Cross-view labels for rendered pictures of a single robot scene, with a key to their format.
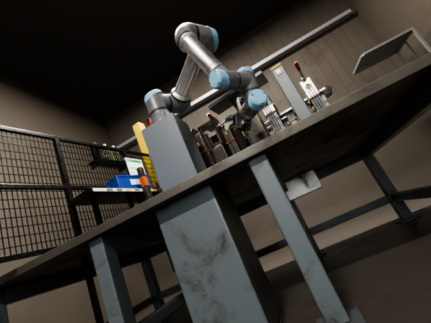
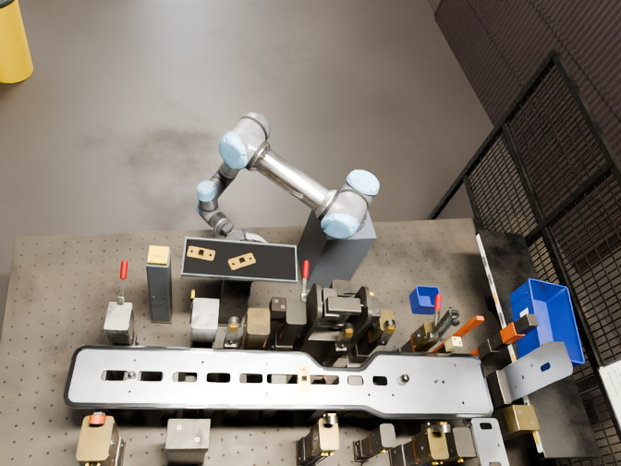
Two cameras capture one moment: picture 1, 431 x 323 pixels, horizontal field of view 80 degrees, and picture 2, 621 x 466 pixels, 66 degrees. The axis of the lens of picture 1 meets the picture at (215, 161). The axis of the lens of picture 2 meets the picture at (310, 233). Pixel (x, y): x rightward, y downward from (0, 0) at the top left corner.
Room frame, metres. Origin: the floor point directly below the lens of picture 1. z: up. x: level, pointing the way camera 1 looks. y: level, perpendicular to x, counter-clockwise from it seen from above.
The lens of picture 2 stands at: (2.09, -0.69, 2.51)
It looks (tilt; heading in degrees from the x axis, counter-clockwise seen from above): 54 degrees down; 138
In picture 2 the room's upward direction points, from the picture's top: 22 degrees clockwise
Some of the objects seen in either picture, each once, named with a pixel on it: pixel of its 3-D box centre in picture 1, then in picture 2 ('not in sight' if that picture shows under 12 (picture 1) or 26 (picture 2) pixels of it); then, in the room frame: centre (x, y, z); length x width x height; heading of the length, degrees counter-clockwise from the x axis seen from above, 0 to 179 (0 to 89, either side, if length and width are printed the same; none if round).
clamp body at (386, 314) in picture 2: not in sight; (369, 336); (1.70, 0.15, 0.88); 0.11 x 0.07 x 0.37; 159
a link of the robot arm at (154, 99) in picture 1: (157, 103); (359, 191); (1.30, 0.17, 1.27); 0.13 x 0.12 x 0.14; 130
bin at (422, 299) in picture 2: not in sight; (425, 300); (1.61, 0.55, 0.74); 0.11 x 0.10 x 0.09; 69
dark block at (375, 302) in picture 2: not in sight; (355, 330); (1.67, 0.09, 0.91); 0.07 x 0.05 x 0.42; 159
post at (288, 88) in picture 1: (296, 102); (160, 288); (1.30, -0.53, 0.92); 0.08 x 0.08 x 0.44; 69
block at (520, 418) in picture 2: not in sight; (497, 428); (2.18, 0.44, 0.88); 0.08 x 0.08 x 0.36; 69
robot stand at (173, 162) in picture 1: (177, 158); (332, 244); (1.29, 0.18, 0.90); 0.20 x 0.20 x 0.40; 78
